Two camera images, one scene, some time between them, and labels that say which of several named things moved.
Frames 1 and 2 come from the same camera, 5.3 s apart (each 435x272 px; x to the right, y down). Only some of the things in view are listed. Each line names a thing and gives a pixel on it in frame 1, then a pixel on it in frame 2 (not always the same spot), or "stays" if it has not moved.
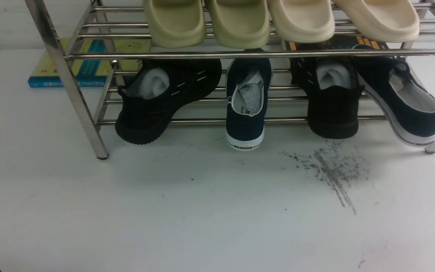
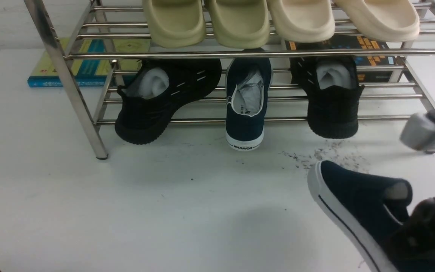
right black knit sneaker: [332, 92] stays
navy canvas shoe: [414, 115] → [367, 209]
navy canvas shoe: [247, 83] stays
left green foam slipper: [176, 23] stays
